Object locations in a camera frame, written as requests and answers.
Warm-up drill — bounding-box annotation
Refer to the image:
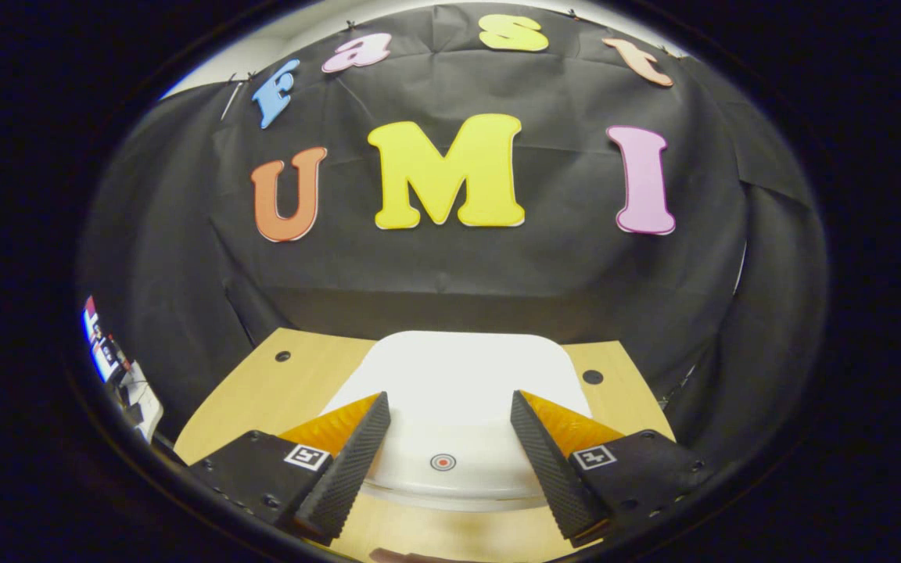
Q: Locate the wooden desktop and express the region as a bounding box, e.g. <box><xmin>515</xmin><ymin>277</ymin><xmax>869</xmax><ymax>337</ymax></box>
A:
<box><xmin>174</xmin><ymin>327</ymin><xmax>677</xmax><ymax>563</ymax></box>

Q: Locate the computer monitor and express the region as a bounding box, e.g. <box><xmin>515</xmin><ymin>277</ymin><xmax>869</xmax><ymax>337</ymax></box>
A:
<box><xmin>83</xmin><ymin>296</ymin><xmax>132</xmax><ymax>384</ymax></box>

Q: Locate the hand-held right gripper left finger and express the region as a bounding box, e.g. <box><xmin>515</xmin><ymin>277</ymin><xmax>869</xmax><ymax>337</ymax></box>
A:
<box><xmin>188</xmin><ymin>391</ymin><xmax>391</xmax><ymax>547</ymax></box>

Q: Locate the white desktop garbage bin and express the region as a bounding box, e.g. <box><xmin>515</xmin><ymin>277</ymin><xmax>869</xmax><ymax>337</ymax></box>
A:
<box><xmin>318</xmin><ymin>330</ymin><xmax>594</xmax><ymax>513</ymax></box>

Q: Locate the white side table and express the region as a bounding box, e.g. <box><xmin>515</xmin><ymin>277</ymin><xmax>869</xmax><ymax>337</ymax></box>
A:
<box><xmin>118</xmin><ymin>362</ymin><xmax>164</xmax><ymax>443</ymax></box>

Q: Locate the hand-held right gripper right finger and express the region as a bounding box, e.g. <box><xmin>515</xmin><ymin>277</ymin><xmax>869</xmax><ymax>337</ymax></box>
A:
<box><xmin>510</xmin><ymin>389</ymin><xmax>713</xmax><ymax>548</ymax></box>

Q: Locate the black backdrop cloth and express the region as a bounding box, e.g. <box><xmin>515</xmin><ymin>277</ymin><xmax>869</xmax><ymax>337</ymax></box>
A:
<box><xmin>79</xmin><ymin>4</ymin><xmax>831</xmax><ymax>462</ymax></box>

